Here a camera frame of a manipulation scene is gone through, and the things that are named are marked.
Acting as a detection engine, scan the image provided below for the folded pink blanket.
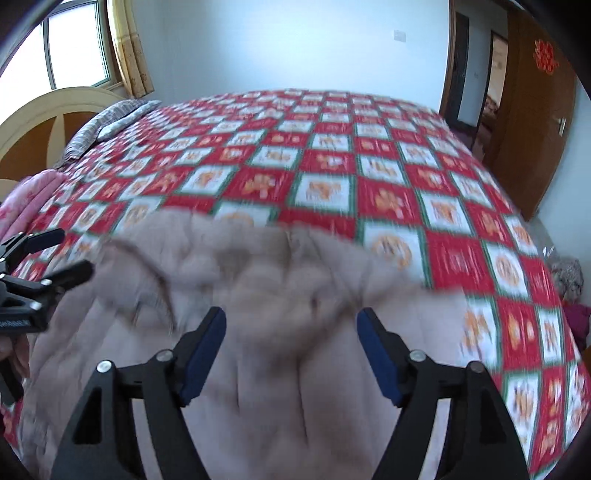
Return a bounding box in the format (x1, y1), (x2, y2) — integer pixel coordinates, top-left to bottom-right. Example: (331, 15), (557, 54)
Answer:
(0, 169), (67, 241)

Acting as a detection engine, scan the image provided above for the red patterned bed quilt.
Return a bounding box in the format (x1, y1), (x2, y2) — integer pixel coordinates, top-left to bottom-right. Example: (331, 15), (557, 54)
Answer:
(2, 90), (590, 479)

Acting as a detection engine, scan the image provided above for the brown wooden door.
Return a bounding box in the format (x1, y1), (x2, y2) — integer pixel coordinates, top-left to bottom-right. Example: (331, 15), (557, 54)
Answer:
(484, 10), (577, 220)

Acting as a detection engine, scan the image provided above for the dark wooden door frame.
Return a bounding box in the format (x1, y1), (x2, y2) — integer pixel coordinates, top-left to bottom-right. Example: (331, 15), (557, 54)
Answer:
(438, 0), (521, 153)

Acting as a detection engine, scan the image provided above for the white wall switch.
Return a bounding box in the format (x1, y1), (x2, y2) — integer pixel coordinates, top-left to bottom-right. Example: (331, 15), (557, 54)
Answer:
(393, 30), (407, 43)

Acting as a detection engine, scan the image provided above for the cream and wood headboard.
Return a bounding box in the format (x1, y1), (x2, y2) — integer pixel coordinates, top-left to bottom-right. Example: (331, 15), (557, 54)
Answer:
(0, 87), (123, 199)

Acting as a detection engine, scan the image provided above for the window with frame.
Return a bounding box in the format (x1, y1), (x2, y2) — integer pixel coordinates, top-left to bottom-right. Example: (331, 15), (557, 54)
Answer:
(1, 1), (120, 120)

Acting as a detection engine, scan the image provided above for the clothes pile on floor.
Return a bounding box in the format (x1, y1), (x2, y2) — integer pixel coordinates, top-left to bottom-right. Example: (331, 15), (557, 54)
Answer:
(551, 258), (590, 352)

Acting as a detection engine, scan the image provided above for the striped grey pillow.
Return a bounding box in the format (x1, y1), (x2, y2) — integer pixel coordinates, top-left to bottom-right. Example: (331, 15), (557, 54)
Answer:
(60, 99), (161, 163)

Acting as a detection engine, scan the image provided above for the silver door handle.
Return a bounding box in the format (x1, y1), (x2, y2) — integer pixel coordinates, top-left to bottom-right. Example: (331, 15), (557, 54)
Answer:
(554, 117), (567, 137)

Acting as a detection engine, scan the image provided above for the right beige curtain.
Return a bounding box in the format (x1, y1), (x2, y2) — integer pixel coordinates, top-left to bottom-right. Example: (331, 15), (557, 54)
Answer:
(107, 0), (154, 98)

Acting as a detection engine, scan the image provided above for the red double happiness decal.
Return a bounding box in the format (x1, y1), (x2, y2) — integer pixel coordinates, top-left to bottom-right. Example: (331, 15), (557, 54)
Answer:
(533, 39), (560, 75)

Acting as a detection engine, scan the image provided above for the light pink puffer jacket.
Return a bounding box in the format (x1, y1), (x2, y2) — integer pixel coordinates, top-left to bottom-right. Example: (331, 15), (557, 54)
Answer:
(18, 209), (468, 479)

